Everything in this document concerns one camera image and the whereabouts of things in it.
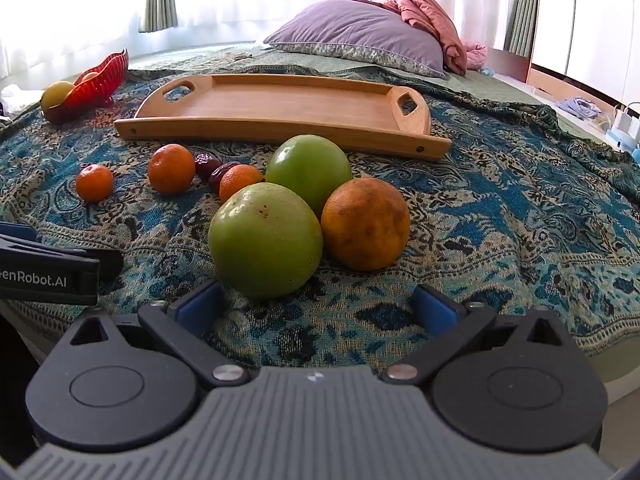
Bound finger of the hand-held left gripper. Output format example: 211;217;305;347
0;222;37;242

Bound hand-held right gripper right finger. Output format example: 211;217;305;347
379;284;564;386

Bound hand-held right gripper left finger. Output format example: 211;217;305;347
67;280;251;389

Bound speckled pale green apple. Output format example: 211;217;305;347
208;183;324;300

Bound large brown-spotted orange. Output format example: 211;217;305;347
320;177;411;272

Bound small tangerine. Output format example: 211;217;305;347
219;164;264;203
76;164;115;203

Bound large tangerine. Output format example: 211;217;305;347
148;143;196;196

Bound dark red date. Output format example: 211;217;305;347
194;152;223;179
209;162;242;192

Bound glossy green apple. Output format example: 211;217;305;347
265;135;353;218

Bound wooden serving tray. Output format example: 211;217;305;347
114;74;453;162

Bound teal paisley blanket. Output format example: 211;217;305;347
0;67;640;376

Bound white cloth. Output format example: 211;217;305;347
0;84;32;111

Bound yellow fruit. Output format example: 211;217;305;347
41;81;76;112

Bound red glass bowl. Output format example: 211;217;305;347
44;49;130;125

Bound pale blue clothes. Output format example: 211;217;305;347
556;96;603;120

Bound brown wooden board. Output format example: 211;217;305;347
482;47;566;93

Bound green knit bedspread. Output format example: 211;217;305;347
125;42;640;386

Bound white charger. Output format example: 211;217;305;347
612;105;640;141

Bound purple pillow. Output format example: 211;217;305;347
262;0;447;79

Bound pink duvet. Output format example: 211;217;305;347
325;0;488;76

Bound white wardrobe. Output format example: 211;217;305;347
531;0;640;98

